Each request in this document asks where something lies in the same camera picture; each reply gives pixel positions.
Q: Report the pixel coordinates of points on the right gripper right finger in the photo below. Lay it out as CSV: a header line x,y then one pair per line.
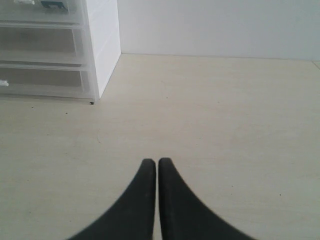
x,y
182,214

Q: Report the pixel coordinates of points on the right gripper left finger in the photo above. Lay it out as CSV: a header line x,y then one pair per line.
x,y
132,216

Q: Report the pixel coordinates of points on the blue bottle white cap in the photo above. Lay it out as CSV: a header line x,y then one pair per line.
x,y
54,5

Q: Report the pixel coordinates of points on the bottom clear wide drawer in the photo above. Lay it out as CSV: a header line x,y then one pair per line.
x,y
65,81

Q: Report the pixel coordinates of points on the white plastic drawer cabinet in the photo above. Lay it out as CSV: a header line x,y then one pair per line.
x,y
95,42

